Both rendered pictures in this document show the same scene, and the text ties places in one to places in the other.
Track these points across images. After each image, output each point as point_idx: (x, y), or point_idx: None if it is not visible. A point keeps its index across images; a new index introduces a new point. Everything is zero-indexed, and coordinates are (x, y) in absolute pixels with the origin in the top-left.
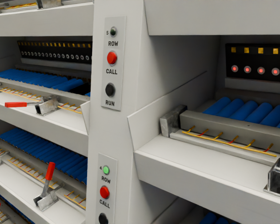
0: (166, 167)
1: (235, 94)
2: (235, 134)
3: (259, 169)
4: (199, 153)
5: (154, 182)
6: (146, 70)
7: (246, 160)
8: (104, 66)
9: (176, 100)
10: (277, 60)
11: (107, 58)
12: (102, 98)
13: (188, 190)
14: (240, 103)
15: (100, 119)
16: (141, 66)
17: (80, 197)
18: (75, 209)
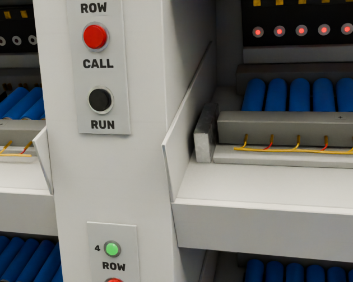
0: (247, 214)
1: (269, 71)
2: (323, 134)
3: None
4: (283, 177)
5: (214, 243)
6: (170, 53)
7: None
8: (77, 56)
9: (196, 97)
10: (326, 12)
11: (85, 37)
12: (82, 119)
13: (290, 240)
14: (285, 85)
15: (79, 159)
16: (166, 46)
17: None
18: None
